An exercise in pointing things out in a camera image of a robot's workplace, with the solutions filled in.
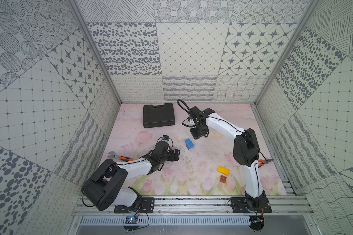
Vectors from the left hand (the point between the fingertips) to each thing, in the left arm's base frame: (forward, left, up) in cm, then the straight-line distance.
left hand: (178, 152), depth 88 cm
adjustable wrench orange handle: (-2, +42, -3) cm, 42 cm away
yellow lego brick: (-9, -27, -5) cm, 29 cm away
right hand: (+9, -12, +3) cm, 16 cm away
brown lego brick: (-14, -26, -4) cm, 30 cm away
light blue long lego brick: (+6, -6, +1) cm, 9 cm away
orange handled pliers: (-3, -54, -5) cm, 54 cm away
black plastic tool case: (+31, +18, -3) cm, 36 cm away
